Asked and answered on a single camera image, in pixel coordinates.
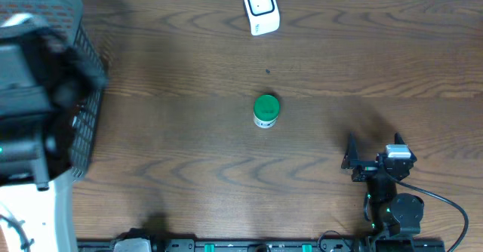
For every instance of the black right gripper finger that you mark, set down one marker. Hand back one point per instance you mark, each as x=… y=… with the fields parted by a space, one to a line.
x=398 y=139
x=350 y=159

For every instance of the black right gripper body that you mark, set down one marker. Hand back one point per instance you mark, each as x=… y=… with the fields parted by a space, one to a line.
x=366 y=170

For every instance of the green lid seasoning jar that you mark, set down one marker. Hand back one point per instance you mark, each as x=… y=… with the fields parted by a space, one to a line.
x=266 y=111

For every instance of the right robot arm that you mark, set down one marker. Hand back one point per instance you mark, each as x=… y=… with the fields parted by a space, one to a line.
x=395 y=217

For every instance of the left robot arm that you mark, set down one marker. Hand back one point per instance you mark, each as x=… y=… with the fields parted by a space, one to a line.
x=50 y=102

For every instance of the white barcode scanner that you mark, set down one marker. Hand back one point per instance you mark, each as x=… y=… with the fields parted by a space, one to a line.
x=263 y=16

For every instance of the grey plastic mesh basket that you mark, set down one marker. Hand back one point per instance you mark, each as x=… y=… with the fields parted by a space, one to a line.
x=66 y=17

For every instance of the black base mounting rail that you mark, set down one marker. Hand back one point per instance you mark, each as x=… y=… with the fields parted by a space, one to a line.
x=138 y=240

